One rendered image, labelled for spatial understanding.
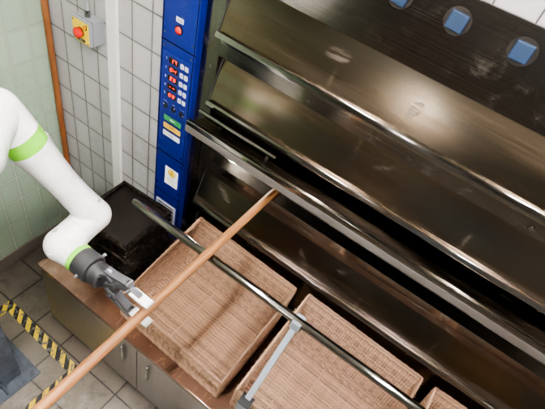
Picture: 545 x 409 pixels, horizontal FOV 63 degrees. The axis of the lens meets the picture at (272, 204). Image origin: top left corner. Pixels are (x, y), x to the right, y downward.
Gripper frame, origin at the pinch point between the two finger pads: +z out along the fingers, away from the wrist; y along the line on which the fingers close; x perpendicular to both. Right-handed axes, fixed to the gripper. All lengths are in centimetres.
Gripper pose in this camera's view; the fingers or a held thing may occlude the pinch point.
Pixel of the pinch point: (144, 311)
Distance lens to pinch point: 137.6
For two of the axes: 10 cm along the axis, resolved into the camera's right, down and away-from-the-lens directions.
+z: 8.1, 5.3, -2.5
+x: -5.5, 5.2, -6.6
